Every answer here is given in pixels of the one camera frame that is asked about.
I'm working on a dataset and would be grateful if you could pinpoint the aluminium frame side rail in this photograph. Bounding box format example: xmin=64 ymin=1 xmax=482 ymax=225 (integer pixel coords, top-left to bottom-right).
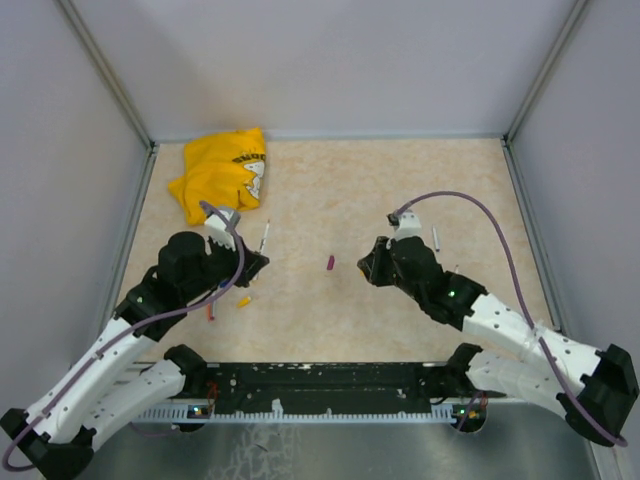
xmin=500 ymin=135 xmax=568 ymax=334

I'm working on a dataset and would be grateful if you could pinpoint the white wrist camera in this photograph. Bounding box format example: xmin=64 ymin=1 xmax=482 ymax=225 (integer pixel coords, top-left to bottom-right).
xmin=204 ymin=206 xmax=241 ymax=251
xmin=387 ymin=209 xmax=422 ymax=241

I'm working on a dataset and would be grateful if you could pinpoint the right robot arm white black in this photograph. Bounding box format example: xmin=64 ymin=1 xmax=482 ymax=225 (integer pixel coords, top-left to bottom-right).
xmin=357 ymin=236 xmax=639 ymax=447

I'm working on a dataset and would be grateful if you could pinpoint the white pen right side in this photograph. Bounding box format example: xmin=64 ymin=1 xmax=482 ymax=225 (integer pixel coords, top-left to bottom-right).
xmin=431 ymin=225 xmax=441 ymax=253

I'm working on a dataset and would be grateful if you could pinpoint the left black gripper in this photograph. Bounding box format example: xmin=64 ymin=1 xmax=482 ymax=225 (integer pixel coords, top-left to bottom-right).
xmin=182 ymin=231 xmax=269 ymax=302

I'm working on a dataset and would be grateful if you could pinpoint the yellow folded shirt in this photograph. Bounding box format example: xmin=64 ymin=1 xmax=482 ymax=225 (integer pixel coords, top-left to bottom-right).
xmin=168 ymin=128 xmax=267 ymax=226

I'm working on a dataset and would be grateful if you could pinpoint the white pen yellow tip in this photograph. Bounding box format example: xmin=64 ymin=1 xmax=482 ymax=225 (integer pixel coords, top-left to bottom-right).
xmin=259 ymin=219 xmax=271 ymax=254

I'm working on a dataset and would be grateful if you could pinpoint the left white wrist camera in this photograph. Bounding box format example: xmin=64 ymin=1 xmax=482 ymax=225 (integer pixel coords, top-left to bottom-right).
xmin=204 ymin=206 xmax=241 ymax=251

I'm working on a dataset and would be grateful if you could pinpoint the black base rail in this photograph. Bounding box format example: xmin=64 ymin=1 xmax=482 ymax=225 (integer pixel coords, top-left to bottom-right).
xmin=174 ymin=362 xmax=475 ymax=415

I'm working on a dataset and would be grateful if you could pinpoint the yellow pen cap left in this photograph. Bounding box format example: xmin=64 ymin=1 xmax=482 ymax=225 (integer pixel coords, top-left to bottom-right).
xmin=236 ymin=296 xmax=252 ymax=308

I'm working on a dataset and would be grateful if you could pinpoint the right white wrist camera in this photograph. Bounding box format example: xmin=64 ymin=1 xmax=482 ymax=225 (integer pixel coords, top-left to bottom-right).
xmin=387 ymin=209 xmax=422 ymax=241

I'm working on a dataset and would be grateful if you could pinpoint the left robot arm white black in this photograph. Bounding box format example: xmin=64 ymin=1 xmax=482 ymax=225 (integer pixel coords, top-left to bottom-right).
xmin=1 ymin=231 xmax=269 ymax=479

